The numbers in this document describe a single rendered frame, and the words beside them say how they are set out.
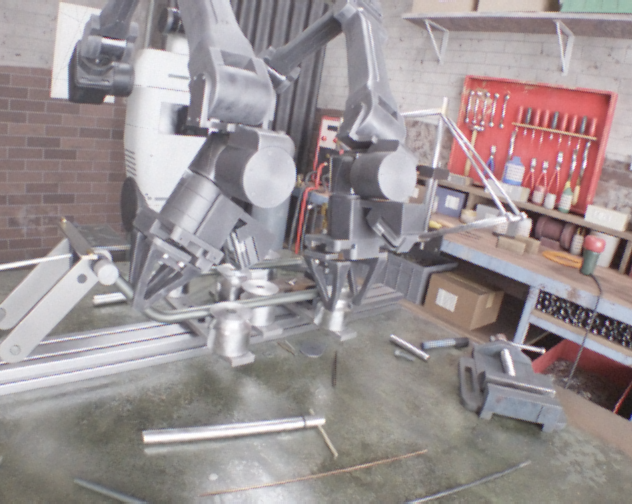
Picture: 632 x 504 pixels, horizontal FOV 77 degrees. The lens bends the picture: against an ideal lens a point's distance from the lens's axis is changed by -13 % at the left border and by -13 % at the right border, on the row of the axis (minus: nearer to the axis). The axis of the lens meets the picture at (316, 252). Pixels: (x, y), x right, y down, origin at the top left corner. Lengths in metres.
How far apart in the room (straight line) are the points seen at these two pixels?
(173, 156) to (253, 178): 0.79
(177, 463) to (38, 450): 0.13
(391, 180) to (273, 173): 0.16
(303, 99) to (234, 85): 3.10
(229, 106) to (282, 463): 0.35
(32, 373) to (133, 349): 0.12
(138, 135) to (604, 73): 2.18
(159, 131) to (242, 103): 0.71
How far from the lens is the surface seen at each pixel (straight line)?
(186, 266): 0.47
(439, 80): 3.00
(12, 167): 3.21
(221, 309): 0.53
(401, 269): 2.16
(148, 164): 1.17
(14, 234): 3.31
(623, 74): 2.58
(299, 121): 3.56
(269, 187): 0.42
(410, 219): 0.54
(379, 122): 0.60
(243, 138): 0.43
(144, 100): 1.17
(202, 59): 0.50
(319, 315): 0.63
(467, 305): 1.99
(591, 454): 0.64
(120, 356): 0.56
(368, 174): 0.53
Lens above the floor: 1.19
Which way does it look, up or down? 16 degrees down
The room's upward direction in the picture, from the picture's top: 10 degrees clockwise
